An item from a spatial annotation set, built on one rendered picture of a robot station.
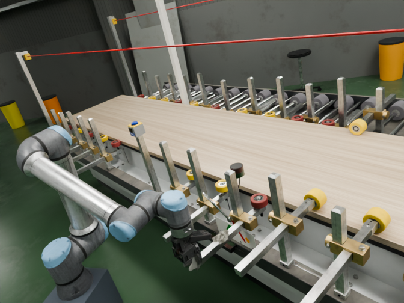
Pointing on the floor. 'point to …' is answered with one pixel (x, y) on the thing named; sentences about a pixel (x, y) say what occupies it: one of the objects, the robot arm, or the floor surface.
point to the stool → (301, 65)
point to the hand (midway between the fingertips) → (198, 266)
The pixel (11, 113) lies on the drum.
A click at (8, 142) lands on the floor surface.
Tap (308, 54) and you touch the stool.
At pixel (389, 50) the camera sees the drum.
